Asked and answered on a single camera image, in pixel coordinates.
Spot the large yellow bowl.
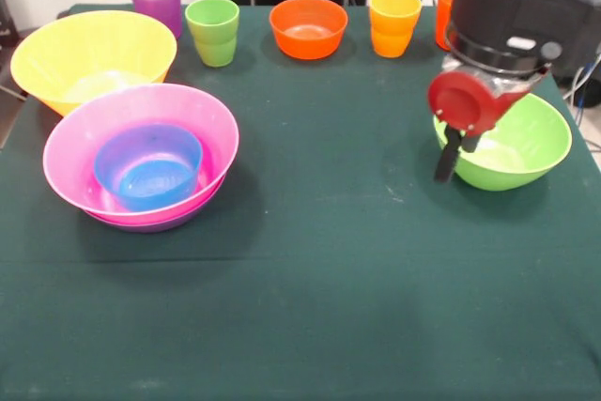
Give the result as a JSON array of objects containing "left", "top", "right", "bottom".
[{"left": 9, "top": 9, "right": 178, "bottom": 118}]

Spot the blue bowl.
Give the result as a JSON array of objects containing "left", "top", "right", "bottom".
[{"left": 93, "top": 123, "right": 205, "bottom": 213}]

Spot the green cup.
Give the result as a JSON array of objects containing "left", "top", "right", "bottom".
[{"left": 184, "top": 0, "right": 241, "bottom": 69}]

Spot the dark green tablecloth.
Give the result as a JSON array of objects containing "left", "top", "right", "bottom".
[{"left": 0, "top": 2, "right": 601, "bottom": 401}]

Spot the purple bowl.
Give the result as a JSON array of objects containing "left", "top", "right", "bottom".
[{"left": 85, "top": 193, "right": 222, "bottom": 234}]

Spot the orange bowl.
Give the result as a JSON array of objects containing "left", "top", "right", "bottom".
[{"left": 269, "top": 0, "right": 349, "bottom": 61}]

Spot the green bowl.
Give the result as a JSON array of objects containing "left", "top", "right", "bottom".
[{"left": 432, "top": 92, "right": 573, "bottom": 193}]

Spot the blue-grey cable bundle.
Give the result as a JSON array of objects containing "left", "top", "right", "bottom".
[{"left": 562, "top": 55, "right": 601, "bottom": 109}]

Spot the purple cup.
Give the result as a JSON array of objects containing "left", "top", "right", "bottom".
[{"left": 128, "top": 0, "right": 183, "bottom": 40}]

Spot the yellow-orange cup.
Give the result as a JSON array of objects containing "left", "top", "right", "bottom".
[{"left": 368, "top": 0, "right": 424, "bottom": 59}]

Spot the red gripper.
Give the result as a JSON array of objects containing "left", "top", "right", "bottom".
[{"left": 426, "top": 69, "right": 536, "bottom": 184}]

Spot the dark grey equipment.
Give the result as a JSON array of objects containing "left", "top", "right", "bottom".
[{"left": 0, "top": 0, "right": 23, "bottom": 53}]

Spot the orange cup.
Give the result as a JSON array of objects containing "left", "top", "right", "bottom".
[{"left": 434, "top": 0, "right": 458, "bottom": 52}]

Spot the large pink bowl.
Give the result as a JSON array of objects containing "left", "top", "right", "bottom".
[{"left": 42, "top": 83, "right": 241, "bottom": 226}]

